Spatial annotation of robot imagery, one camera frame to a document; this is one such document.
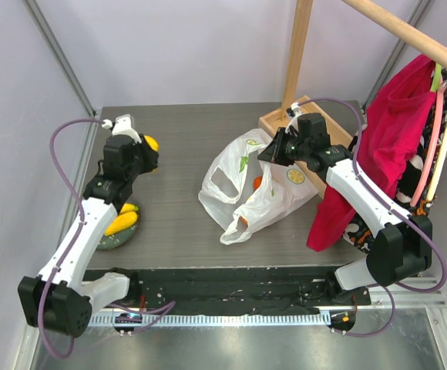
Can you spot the white plastic bag lemon print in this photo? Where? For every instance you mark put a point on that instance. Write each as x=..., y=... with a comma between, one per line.
x=227, y=192

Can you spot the orange persimmon fruit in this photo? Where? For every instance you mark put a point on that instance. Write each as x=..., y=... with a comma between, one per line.
x=257, y=182

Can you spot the dark fruit plate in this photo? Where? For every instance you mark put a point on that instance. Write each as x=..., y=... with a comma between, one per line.
x=113, y=241

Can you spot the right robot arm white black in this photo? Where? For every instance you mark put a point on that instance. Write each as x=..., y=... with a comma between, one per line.
x=401, y=245

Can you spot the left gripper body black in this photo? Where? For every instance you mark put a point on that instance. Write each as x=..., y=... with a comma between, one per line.
x=143, y=163

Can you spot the pink hanger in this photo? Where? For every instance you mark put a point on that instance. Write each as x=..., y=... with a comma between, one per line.
x=439, y=103

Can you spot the yellow banana bunch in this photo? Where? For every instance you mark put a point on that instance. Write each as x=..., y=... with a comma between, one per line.
x=127, y=217

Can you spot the magenta shirt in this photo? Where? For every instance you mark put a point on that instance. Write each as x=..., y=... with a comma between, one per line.
x=395, y=123

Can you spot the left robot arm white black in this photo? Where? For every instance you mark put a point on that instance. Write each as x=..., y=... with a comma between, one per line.
x=56, y=299

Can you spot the yellow lemon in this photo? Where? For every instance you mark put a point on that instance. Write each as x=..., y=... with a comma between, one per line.
x=152, y=143

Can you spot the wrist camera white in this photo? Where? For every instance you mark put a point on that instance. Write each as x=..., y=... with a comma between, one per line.
x=293, y=112
x=122, y=125

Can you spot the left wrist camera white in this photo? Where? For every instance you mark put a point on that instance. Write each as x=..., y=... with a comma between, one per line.
x=122, y=125

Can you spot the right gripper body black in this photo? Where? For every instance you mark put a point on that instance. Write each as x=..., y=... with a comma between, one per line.
x=280, y=144

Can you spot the black patterned garment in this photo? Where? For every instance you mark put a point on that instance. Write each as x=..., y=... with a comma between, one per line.
x=410, y=178

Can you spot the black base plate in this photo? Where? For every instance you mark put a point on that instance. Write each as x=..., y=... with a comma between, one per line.
x=236, y=291

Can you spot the white cable duct strip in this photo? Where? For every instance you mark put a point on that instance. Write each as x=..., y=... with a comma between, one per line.
x=115, y=318

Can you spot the cream hanger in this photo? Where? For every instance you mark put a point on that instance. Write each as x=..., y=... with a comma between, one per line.
x=438, y=168

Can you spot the green hanger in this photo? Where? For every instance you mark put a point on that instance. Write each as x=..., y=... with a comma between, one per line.
x=436, y=78

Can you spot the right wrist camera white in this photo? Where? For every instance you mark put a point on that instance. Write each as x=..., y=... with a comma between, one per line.
x=293, y=112

